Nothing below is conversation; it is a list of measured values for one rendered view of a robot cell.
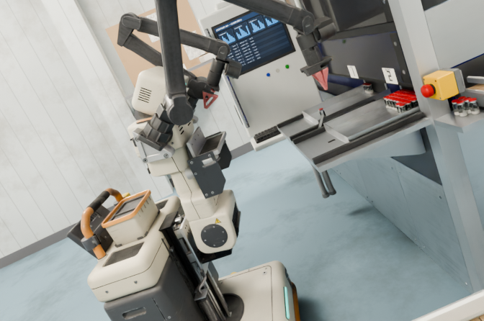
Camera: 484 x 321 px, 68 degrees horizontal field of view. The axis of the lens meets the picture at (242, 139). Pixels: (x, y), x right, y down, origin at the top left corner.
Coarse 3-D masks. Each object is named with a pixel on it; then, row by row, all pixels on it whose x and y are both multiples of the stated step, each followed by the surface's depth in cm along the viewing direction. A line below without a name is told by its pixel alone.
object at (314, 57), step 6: (318, 48) 117; (306, 54) 116; (312, 54) 116; (318, 54) 116; (306, 60) 118; (312, 60) 116; (318, 60) 116; (324, 60) 116; (330, 60) 117; (306, 66) 121; (312, 66) 116; (306, 72) 116
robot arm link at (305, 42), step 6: (300, 36) 115; (306, 36) 114; (312, 36) 115; (318, 36) 116; (300, 42) 116; (306, 42) 115; (312, 42) 115; (300, 48) 117; (306, 48) 116; (312, 48) 116
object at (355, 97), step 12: (336, 96) 178; (348, 96) 179; (360, 96) 172; (372, 96) 153; (312, 108) 178; (324, 108) 179; (336, 108) 170; (348, 108) 153; (312, 120) 164; (324, 120) 154
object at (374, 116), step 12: (360, 108) 145; (372, 108) 146; (384, 108) 143; (336, 120) 146; (348, 120) 146; (360, 120) 141; (372, 120) 135; (384, 120) 131; (396, 120) 121; (336, 132) 131; (348, 132) 134; (360, 132) 121
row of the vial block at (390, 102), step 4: (384, 96) 141; (388, 96) 139; (388, 100) 138; (392, 100) 135; (396, 100) 131; (400, 100) 129; (404, 100) 128; (388, 104) 139; (392, 104) 136; (408, 104) 125; (412, 104) 125; (392, 108) 137; (396, 108) 134; (408, 108) 125; (412, 108) 125
